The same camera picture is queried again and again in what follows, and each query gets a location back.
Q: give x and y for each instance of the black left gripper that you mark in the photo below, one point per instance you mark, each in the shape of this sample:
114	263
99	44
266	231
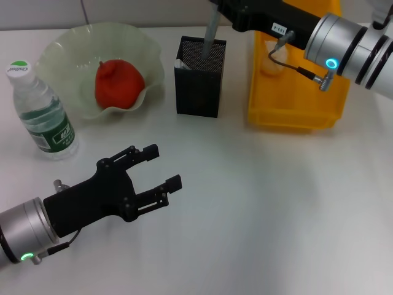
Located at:
86	199

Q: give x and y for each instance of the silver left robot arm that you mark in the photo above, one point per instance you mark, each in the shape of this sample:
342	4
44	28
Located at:
21	227

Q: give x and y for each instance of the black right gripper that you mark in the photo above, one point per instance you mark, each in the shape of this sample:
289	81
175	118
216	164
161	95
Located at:
261	15

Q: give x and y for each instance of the pale green wavy glass plate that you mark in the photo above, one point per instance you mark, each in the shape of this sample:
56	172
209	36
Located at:
70	55

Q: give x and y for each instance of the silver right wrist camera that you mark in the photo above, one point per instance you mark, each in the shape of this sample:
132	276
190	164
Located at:
383	15

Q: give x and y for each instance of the grey pen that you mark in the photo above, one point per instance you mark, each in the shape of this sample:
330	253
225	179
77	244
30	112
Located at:
210	37

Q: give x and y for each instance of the white paper ball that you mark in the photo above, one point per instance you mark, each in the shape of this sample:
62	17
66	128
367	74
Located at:
270	69

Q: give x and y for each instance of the red pear-shaped fruit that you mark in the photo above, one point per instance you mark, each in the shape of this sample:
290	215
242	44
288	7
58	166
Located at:
118	83

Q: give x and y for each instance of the yellow plastic bin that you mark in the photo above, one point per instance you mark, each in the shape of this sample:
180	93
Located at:
294	101

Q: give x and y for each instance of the black mesh pen holder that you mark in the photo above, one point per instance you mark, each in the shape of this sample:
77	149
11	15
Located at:
198	89

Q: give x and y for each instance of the clear green-label water bottle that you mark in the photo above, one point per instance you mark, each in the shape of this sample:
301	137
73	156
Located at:
46	123

